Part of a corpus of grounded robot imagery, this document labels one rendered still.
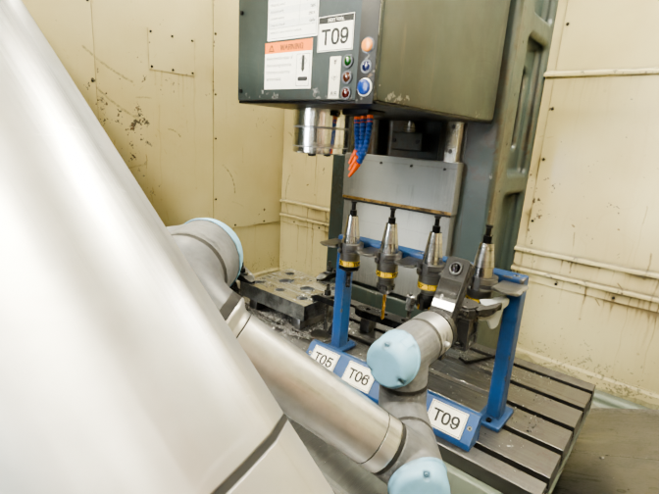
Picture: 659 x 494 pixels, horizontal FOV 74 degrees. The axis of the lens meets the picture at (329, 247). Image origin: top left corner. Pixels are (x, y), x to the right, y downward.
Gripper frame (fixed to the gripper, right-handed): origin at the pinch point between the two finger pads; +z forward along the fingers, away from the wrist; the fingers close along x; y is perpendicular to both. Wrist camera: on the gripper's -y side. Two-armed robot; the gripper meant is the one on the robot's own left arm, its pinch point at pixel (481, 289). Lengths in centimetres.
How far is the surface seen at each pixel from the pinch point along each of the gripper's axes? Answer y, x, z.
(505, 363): 14.9, 6.4, 2.0
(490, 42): -55, -24, 48
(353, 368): 24.2, -24.2, -9.0
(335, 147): -25, -49, 11
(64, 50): -53, -157, -15
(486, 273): -4.4, 1.4, -2.4
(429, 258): -4.9, -10.8, -2.9
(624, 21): -67, 0, 97
